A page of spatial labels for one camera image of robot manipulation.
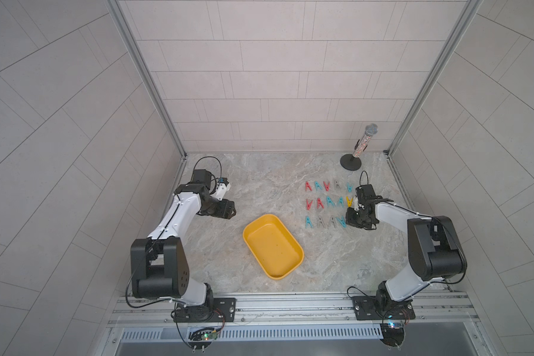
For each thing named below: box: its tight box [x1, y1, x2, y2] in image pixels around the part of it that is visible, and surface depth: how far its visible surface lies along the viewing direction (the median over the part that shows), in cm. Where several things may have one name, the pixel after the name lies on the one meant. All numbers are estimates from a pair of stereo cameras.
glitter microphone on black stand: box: [339, 123, 379, 172], surface depth 101 cm
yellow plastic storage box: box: [242, 213, 305, 281], surface depth 86 cm
